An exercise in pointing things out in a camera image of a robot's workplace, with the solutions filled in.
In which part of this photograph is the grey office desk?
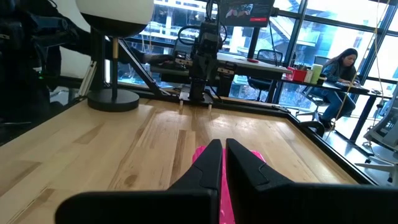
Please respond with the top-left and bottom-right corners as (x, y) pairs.
(149, 52), (293, 97)

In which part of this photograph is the white office chair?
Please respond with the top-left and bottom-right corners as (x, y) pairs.
(355, 83), (398, 184)

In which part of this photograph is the translucent supply box pink lid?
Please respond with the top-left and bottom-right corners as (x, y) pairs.
(192, 145), (267, 224)

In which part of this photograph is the black office desk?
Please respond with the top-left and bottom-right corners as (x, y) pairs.
(281, 77), (393, 143)

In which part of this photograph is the white globe table lamp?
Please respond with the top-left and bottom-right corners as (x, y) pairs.
(75, 0), (155, 113)

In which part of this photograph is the grey office chair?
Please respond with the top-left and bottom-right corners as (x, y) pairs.
(295, 90), (330, 121)

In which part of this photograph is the red box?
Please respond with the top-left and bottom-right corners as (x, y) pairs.
(285, 65), (308, 83)

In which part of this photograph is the black desk monitor on pole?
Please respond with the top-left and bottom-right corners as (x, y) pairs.
(219, 0), (276, 60)

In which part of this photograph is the black aluminium table frame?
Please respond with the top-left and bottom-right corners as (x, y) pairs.
(0, 29), (379, 186)

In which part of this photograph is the person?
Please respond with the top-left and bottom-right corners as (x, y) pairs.
(309, 48), (359, 130)

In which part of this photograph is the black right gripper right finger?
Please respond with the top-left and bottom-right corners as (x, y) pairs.
(226, 138), (398, 224)

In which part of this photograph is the pale green tumbler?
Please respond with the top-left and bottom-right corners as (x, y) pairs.
(310, 63), (324, 85)

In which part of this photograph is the black frame handle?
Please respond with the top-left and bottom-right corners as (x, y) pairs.
(299, 120), (326, 138)

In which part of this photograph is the large glass window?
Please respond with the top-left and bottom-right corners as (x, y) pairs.
(118, 0), (398, 125)

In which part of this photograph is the black mesh office chair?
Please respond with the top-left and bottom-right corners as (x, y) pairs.
(248, 49), (284, 103)

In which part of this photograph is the silver aluminium extrusion bar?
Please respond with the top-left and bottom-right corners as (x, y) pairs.
(77, 60), (98, 97)

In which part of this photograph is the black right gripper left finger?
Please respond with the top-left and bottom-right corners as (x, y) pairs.
(55, 139), (223, 224)

